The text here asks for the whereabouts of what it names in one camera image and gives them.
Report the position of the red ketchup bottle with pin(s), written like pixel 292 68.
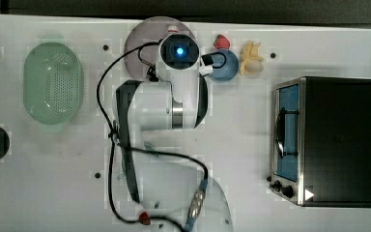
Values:
pixel 172 29

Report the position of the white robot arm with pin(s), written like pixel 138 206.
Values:
pixel 175 191

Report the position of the blue bowl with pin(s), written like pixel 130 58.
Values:
pixel 226 65

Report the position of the red strawberry toy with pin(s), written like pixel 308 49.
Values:
pixel 221 42

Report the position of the peeled banana toy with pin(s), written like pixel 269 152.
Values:
pixel 251 60

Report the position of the black toaster oven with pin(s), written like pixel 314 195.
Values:
pixel 321 142

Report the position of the green perforated colander basket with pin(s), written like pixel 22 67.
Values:
pixel 52 83

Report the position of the green cup with handle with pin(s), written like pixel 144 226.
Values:
pixel 131 159

